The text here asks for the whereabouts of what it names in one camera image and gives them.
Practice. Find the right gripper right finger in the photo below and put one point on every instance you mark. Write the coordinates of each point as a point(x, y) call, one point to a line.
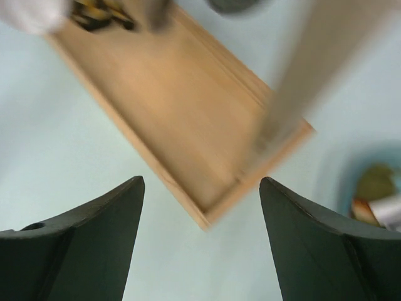
point(321, 255)

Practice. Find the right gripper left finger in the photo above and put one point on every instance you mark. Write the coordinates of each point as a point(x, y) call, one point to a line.
point(82, 254)

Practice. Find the white sock black stripes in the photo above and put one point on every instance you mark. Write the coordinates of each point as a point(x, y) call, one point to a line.
point(387, 212)

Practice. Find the olive orange striped sock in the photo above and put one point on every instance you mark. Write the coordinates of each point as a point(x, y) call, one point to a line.
point(377, 182)

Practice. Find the wooden drying rack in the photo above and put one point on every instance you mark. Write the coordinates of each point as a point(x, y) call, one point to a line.
point(204, 123)

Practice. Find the blue plastic basket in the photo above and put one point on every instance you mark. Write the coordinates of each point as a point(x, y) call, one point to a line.
point(340, 173)

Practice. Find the brown argyle sock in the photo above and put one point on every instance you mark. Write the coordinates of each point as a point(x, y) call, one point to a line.
point(97, 15)

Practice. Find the grey sock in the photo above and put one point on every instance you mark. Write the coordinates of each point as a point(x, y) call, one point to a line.
point(232, 6)

